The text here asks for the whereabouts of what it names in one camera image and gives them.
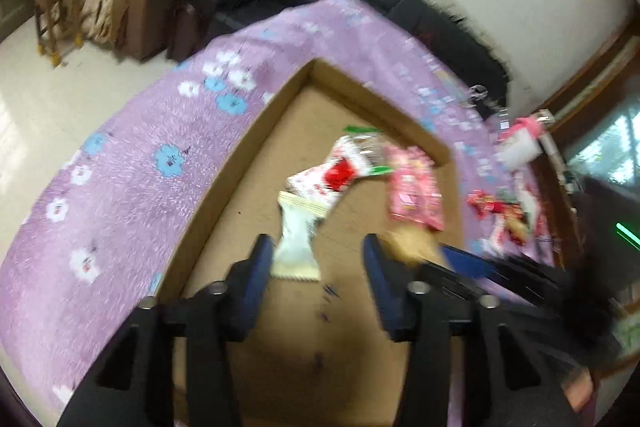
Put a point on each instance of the white and red snack packet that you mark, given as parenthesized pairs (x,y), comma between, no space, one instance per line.
(325,179)

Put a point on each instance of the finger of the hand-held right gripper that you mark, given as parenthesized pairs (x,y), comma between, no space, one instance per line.
(475,263)

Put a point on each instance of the pink cartoon snack packet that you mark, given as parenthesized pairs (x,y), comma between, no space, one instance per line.
(415,192)

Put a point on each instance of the wooden cabinet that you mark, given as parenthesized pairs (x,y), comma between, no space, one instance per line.
(590,82)

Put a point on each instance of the bottle with pink sleeve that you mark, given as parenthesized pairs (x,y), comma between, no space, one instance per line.
(530,123)

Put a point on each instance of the clear packet with green edge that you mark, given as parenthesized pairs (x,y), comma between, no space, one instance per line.
(367,147)

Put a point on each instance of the pale green snack packet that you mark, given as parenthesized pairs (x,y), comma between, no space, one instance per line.
(297,242)

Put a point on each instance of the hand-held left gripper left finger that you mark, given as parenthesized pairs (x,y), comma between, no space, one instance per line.
(257,277)

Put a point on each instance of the brown cardboard box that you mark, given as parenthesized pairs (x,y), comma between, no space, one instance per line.
(310,332)

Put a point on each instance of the wooden stool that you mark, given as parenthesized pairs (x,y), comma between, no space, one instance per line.
(50,22)

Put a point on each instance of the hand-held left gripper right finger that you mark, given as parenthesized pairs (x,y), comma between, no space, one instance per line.
(381,279)

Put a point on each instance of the white plastic jar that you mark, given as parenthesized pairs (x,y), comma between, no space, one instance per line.
(517,149)

